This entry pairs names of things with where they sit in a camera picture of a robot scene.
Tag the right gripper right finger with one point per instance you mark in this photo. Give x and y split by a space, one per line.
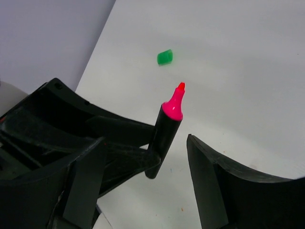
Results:
230 195

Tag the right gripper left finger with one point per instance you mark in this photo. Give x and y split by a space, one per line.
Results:
60 195

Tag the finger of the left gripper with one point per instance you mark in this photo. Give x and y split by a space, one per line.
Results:
30 142
66 110

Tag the black pink highlighter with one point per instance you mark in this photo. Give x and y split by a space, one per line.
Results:
167 124

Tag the green highlighter cap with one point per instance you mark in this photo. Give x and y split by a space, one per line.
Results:
165 57

